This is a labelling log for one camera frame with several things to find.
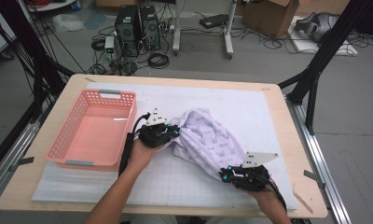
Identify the crumpled clear plastic bag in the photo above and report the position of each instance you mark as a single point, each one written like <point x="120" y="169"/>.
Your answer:
<point x="68" y="23"/>

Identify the brown cardboard box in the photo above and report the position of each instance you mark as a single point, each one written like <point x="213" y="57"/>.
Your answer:
<point x="324" y="4"/>
<point x="113" y="3"/>
<point x="268" y="18"/>

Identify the grey metal bracket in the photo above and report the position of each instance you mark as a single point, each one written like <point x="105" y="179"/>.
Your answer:
<point x="313" y="177"/>
<point x="20" y="162"/>

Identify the pink plastic basket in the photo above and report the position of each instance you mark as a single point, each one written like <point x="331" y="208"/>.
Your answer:
<point x="94" y="133"/>

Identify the person's right hand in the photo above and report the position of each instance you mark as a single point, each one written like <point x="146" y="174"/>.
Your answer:
<point x="267" y="199"/>

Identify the black flat device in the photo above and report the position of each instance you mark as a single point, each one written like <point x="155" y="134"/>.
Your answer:
<point x="213" y="21"/>

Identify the white floor board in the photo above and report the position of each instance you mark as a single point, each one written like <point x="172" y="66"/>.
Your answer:
<point x="346" y="49"/>

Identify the lilac printed towel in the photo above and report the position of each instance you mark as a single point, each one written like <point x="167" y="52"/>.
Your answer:
<point x="206" y="140"/>

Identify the aluminium rail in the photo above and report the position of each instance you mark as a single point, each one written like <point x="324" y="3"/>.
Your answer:
<point x="335" y="202"/>
<point x="13" y="146"/>

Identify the black metal frame stand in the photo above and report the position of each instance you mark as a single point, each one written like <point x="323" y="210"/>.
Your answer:
<point x="35" y="62"/>
<point x="324" y="53"/>

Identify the black computer tower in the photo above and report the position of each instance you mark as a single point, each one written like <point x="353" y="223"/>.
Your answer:
<point x="127" y="31"/>
<point x="150" y="28"/>

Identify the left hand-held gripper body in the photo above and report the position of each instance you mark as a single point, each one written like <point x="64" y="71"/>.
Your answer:
<point x="155" y="135"/>

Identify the thin wooden stick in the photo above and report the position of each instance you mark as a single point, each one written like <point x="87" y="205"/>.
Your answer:
<point x="303" y="202"/>

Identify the small white power box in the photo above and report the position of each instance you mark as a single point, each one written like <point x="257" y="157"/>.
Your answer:
<point x="109" y="43"/>

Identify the grey rounded device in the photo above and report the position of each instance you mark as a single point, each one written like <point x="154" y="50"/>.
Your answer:
<point x="318" y="26"/>

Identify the white metal stand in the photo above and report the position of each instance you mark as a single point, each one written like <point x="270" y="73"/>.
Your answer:
<point x="176" y="37"/>

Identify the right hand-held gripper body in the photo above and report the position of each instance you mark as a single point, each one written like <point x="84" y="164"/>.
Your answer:
<point x="251" y="179"/>

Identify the white grid mat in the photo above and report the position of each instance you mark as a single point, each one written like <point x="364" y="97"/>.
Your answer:
<point x="237" y="99"/>

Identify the round white table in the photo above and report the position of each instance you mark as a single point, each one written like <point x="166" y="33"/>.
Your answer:
<point x="51" y="6"/>

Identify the blue-grey floor sheet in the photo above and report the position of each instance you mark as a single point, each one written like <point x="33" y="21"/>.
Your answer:
<point x="94" y="20"/>

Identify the person's left hand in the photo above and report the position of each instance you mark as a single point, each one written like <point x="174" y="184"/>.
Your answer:
<point x="142" y="157"/>

